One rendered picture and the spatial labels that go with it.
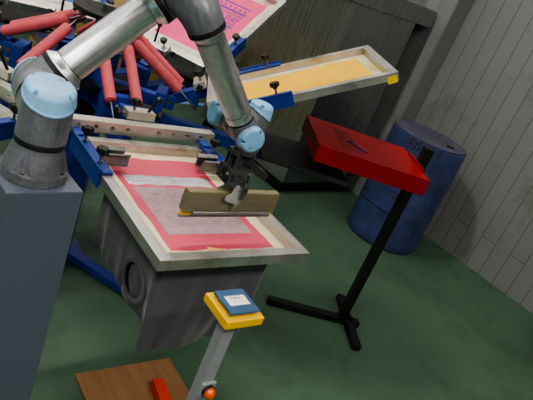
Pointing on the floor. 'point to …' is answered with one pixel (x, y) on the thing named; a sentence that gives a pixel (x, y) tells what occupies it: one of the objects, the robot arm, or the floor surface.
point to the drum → (409, 239)
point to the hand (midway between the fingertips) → (231, 203)
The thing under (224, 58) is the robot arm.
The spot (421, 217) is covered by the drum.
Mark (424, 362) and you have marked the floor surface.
